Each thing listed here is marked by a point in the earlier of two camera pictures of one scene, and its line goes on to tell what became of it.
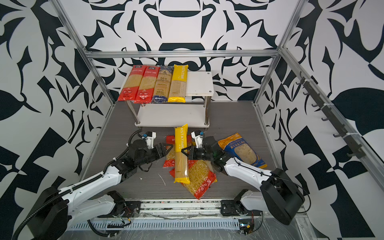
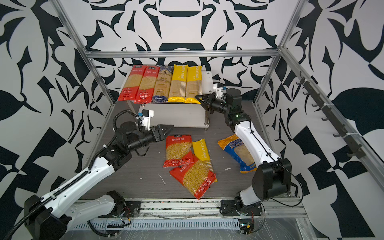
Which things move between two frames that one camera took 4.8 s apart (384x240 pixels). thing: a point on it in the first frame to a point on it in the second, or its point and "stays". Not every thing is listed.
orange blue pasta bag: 235,145 stays
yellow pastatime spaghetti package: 177,92 stays
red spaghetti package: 147,84 stays
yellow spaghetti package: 181,161 to 194,85
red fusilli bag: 202,177 stays
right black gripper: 191,154 to 209,104
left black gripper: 163,149 to 155,135
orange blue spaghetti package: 162,84 stays
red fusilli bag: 170,162 stays
